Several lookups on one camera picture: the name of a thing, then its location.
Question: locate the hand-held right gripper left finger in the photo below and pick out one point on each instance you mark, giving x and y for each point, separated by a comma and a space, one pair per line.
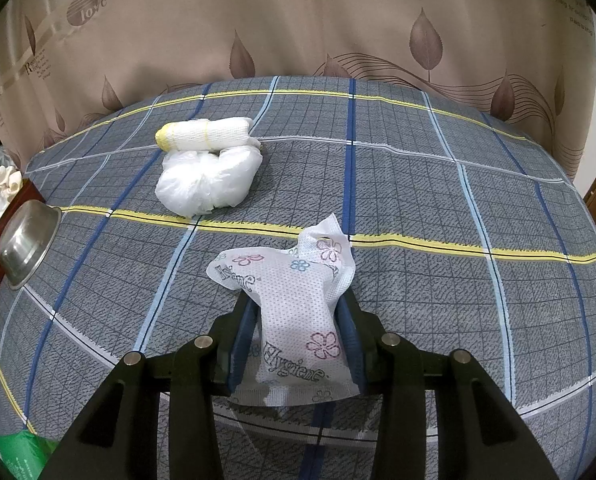
242, 345

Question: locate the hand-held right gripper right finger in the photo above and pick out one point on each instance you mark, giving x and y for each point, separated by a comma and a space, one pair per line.
350, 340

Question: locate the white floral packet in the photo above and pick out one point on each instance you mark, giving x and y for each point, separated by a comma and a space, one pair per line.
293, 310

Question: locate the white plastic bag bundle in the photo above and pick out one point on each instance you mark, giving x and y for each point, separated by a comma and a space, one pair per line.
203, 180

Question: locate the white mesh roll yellow end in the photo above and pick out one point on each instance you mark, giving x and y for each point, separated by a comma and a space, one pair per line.
203, 132

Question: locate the steel bowl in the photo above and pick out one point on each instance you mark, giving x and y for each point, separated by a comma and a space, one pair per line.
25, 245

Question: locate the green plastic bag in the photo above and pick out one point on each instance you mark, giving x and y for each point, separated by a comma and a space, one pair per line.
18, 455

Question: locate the cream rolled cloth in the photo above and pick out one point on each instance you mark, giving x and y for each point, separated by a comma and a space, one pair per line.
7, 180

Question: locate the beige leaf print curtain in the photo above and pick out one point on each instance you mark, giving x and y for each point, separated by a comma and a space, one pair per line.
298, 20

